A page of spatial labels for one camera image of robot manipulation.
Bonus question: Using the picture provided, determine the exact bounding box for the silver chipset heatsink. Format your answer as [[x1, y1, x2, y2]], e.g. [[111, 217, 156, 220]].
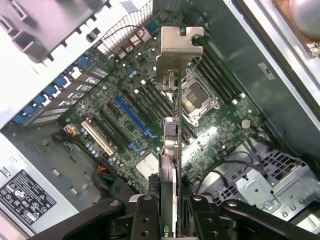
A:
[[136, 152, 161, 181]]

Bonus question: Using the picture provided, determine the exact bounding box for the silver perforated disk bay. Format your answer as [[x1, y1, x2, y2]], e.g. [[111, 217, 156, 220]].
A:
[[197, 147, 320, 223]]

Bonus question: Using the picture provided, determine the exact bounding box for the white expansion slot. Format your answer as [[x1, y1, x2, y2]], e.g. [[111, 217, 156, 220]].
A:
[[80, 121, 116, 156]]

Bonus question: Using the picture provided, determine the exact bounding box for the blue expansion slot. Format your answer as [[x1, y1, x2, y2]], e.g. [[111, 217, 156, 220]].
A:
[[114, 96, 158, 140]]

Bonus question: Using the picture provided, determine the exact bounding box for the grey power supply unit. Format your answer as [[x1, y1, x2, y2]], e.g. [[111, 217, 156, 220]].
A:
[[0, 132, 76, 237]]

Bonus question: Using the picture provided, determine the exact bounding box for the CPU socket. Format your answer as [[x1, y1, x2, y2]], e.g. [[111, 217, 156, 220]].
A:
[[179, 71, 221, 126]]

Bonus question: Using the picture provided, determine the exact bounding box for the green motherboard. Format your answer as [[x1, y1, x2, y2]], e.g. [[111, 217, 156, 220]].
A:
[[59, 14, 266, 196]]

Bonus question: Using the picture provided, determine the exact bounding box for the open black PC case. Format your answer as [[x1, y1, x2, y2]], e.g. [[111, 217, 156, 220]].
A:
[[0, 0, 320, 240]]

